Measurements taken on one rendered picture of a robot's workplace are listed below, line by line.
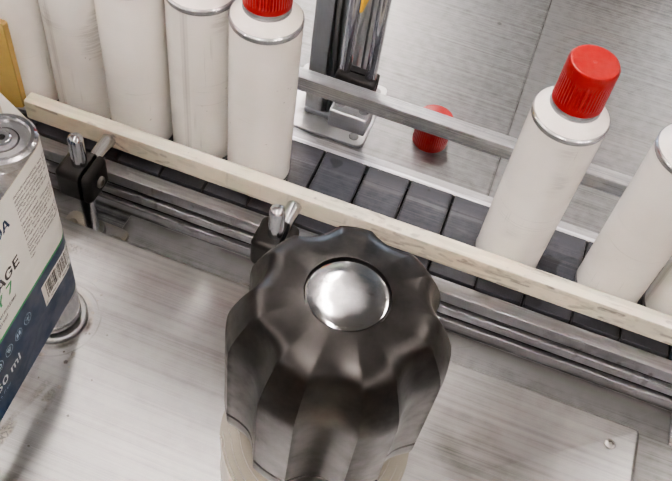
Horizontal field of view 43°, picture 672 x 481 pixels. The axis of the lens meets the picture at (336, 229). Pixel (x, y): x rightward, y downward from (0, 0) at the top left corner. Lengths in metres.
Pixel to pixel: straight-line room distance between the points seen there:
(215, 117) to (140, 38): 0.08
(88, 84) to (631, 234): 0.43
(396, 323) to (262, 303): 0.05
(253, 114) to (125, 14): 0.11
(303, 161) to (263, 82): 0.13
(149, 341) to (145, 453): 0.08
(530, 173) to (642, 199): 0.08
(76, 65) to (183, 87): 0.09
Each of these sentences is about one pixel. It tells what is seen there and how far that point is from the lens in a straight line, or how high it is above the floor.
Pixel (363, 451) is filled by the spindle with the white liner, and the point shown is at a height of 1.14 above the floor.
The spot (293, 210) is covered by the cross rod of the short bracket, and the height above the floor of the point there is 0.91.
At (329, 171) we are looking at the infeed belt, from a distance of 0.71.
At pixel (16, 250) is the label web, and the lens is 0.50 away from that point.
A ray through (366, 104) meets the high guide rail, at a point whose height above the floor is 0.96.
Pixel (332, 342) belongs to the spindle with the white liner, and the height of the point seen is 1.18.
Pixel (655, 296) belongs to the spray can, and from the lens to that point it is 0.69.
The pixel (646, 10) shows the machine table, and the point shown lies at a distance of 1.07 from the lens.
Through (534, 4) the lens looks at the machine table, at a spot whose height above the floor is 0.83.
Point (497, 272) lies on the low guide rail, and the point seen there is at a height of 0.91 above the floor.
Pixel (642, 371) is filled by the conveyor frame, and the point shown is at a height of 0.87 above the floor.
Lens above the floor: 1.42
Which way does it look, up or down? 53 degrees down
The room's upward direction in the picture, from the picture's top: 10 degrees clockwise
